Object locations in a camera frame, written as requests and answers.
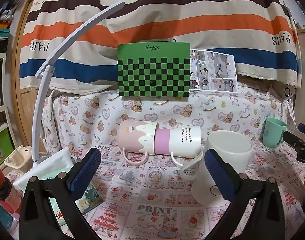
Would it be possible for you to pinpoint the green checkered board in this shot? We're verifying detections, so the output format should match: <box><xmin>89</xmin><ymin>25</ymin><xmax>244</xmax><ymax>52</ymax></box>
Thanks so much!
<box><xmin>117</xmin><ymin>41</ymin><xmax>191</xmax><ymax>98</ymax></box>

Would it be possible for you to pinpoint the striped cloth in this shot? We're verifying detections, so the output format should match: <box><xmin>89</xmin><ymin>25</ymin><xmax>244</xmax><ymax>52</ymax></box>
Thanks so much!
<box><xmin>19</xmin><ymin>0</ymin><xmax>302</xmax><ymax>91</ymax></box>

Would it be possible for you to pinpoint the white desk lamp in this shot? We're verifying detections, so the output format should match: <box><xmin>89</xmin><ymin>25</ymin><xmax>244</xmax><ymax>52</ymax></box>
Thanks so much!
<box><xmin>13</xmin><ymin>1</ymin><xmax>125</xmax><ymax>195</ymax></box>

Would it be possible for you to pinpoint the pink printed tablecloth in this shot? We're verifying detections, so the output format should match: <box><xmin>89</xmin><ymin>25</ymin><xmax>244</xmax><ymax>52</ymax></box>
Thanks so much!
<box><xmin>4</xmin><ymin>139</ymin><xmax>305</xmax><ymax>240</ymax></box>

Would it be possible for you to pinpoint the white round device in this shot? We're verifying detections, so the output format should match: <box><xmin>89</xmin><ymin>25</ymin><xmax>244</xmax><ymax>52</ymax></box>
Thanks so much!
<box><xmin>267</xmin><ymin>82</ymin><xmax>297</xmax><ymax>101</ymax></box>

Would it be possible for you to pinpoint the mint green cup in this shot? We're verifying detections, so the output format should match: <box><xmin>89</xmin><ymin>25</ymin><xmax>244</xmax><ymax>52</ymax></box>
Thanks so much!
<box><xmin>262</xmin><ymin>117</ymin><xmax>288</xmax><ymax>149</ymax></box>

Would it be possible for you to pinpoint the wooden panel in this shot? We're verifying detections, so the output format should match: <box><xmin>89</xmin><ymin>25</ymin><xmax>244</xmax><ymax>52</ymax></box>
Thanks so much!
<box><xmin>7</xmin><ymin>2</ymin><xmax>56</xmax><ymax>153</ymax></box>

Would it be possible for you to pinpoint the bear print cloth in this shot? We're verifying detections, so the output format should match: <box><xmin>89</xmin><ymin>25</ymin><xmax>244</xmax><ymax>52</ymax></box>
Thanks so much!
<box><xmin>41</xmin><ymin>81</ymin><xmax>296</xmax><ymax>153</ymax></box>

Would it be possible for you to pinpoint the pink mug with white drip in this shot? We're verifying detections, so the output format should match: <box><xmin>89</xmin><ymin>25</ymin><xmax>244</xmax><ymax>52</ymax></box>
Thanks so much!
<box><xmin>117</xmin><ymin>120</ymin><xmax>159</xmax><ymax>166</ymax></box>

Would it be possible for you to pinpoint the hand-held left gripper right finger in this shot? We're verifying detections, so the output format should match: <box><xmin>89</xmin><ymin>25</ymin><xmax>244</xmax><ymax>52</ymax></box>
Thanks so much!
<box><xmin>204</xmin><ymin>148</ymin><xmax>285</xmax><ymax>240</ymax></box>

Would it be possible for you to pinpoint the comic page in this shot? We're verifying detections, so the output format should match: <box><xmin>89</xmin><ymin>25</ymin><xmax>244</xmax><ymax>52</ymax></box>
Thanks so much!
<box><xmin>190</xmin><ymin>49</ymin><xmax>239</xmax><ymax>93</ymax></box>

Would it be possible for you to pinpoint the white shelf unit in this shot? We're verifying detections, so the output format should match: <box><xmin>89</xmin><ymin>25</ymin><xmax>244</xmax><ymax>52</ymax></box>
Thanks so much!
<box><xmin>0</xmin><ymin>52</ymin><xmax>18</xmax><ymax>168</ymax></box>

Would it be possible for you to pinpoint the red-capped bottle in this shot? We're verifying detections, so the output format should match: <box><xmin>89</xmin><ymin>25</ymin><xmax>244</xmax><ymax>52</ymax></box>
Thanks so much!
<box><xmin>0</xmin><ymin>166</ymin><xmax>24</xmax><ymax>233</ymax></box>

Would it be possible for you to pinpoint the beige small basket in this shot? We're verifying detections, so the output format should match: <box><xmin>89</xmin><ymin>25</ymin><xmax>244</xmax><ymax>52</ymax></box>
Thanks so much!
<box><xmin>4</xmin><ymin>145</ymin><xmax>33</xmax><ymax>174</ymax></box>

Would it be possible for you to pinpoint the teal illustrated packet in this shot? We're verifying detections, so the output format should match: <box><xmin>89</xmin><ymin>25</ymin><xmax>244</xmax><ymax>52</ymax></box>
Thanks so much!
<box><xmin>49</xmin><ymin>182</ymin><xmax>104</xmax><ymax>216</ymax></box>

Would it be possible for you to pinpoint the white mug with pink band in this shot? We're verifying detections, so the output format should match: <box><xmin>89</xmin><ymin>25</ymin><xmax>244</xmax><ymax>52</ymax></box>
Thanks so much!
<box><xmin>154</xmin><ymin>125</ymin><xmax>205</xmax><ymax>168</ymax></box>

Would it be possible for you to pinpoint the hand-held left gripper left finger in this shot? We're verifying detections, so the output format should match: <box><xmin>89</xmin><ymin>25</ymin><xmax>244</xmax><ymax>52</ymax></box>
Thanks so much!
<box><xmin>19</xmin><ymin>147</ymin><xmax>102</xmax><ymax>240</ymax></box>

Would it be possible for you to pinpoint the plain white cup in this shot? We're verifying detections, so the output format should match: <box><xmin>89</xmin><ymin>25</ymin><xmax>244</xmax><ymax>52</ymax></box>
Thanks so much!
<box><xmin>180</xmin><ymin>130</ymin><xmax>253</xmax><ymax>208</ymax></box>

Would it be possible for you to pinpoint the green storage box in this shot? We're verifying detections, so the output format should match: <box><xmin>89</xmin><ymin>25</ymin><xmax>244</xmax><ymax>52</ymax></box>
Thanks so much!
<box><xmin>0</xmin><ymin>128</ymin><xmax>14</xmax><ymax>167</ymax></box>

